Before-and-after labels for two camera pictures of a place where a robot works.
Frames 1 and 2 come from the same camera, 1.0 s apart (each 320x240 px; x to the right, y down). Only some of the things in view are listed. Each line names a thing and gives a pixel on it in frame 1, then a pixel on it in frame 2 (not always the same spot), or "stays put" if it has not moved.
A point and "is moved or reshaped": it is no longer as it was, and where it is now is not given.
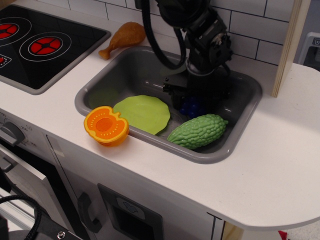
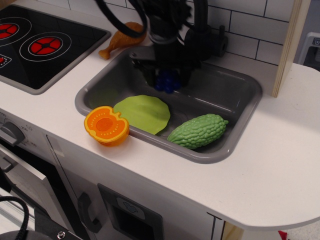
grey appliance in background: (310, 55) stays put
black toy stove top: (38, 51) stays put
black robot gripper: (213, 89) -> (187, 55)
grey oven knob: (11, 134) stays put
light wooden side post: (298, 17) stays put
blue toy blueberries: (190, 106) is moved or reshaped
